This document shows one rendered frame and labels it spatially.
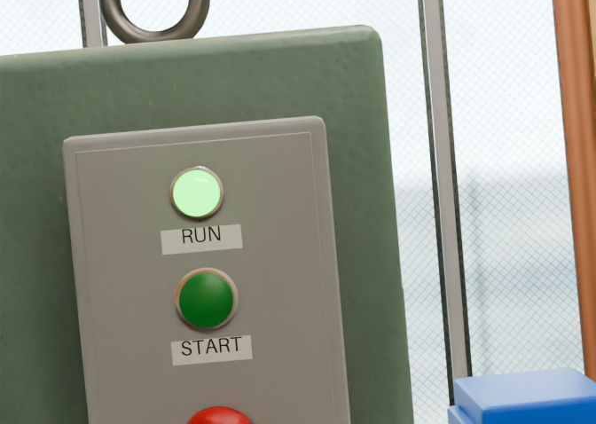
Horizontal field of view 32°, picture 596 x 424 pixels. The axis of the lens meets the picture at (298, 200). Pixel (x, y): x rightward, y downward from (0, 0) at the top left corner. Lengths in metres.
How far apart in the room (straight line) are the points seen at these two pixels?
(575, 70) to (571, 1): 0.12
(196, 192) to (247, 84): 0.08
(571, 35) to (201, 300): 1.46
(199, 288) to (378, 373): 0.11
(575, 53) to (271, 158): 1.43
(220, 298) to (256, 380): 0.04
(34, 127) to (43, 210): 0.04
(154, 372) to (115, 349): 0.02
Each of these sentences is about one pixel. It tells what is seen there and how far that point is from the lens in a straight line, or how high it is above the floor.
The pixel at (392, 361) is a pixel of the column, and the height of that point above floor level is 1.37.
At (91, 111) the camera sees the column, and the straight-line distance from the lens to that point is 0.45.
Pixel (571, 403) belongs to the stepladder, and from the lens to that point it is 1.22.
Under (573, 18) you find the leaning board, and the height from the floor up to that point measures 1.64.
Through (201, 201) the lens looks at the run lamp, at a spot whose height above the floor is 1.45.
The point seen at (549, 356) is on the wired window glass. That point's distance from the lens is 2.00.
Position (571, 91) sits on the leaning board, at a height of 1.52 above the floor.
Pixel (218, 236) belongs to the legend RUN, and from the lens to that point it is 0.39.
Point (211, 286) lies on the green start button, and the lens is 0.38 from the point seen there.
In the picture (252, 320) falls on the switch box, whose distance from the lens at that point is 0.39.
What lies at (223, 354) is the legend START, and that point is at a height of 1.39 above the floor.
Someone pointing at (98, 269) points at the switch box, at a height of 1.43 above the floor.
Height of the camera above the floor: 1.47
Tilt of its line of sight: 3 degrees down
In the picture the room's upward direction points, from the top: 5 degrees counter-clockwise
